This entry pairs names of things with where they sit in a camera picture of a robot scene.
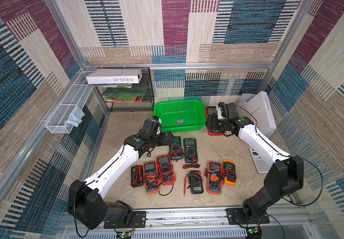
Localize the red multimeter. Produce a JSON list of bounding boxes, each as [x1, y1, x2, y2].
[[157, 155, 175, 186], [205, 106, 223, 136]]

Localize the green plastic basket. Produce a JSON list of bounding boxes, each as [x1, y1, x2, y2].
[[154, 99, 206, 133]]

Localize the orange multimeter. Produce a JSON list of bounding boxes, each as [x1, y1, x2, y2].
[[143, 161, 160, 194], [204, 161, 223, 195]]

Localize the dark green multimeter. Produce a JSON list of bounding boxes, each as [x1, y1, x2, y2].
[[183, 138, 198, 163]]

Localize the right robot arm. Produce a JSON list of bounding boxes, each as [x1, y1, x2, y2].
[[206, 102, 304, 223]]

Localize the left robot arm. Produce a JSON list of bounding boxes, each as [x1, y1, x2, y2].
[[67, 116, 167, 230]]

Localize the green multimeter left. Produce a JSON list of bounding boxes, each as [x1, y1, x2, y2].
[[169, 136, 184, 161]]

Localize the yellow multimeter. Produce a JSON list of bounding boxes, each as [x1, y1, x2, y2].
[[223, 160, 237, 186]]

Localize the black clamp multimeter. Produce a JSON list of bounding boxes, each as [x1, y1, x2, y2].
[[187, 170, 204, 194]]

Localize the clear plastic bin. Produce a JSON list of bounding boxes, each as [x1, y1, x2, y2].
[[237, 94, 274, 138]]

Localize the white box right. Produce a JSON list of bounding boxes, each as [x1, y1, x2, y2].
[[247, 91, 276, 131]]

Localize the red black probe leads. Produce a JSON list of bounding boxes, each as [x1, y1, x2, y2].
[[182, 163, 200, 169]]

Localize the green book on shelf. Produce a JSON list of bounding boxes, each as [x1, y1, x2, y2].
[[102, 86, 148, 97]]

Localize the white calculator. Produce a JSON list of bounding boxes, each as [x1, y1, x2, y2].
[[249, 148, 269, 174]]

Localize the white folio box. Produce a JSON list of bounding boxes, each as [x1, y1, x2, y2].
[[86, 68, 143, 85]]

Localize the light blue cloth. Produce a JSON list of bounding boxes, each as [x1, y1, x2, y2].
[[64, 106, 85, 127]]

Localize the black wire shelf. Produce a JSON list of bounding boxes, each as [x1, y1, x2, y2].
[[97, 67, 155, 113]]

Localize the white wire wall basket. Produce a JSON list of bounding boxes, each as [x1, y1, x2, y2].
[[46, 71, 93, 134]]

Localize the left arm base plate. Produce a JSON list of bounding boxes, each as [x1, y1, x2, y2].
[[103, 211, 147, 230]]

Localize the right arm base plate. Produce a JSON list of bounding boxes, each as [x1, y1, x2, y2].
[[225, 208, 270, 225]]

